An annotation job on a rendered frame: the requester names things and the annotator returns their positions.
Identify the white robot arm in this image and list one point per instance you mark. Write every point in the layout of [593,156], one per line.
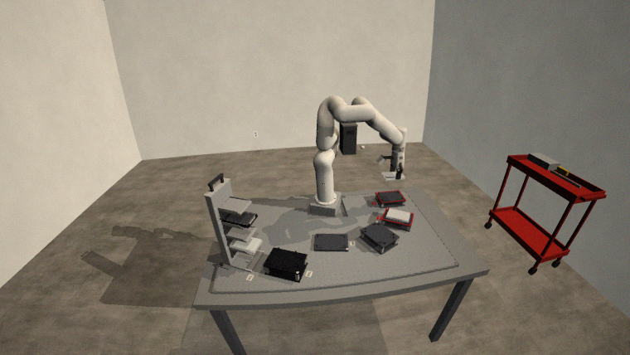
[360,110]

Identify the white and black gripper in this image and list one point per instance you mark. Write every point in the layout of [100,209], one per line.
[397,163]

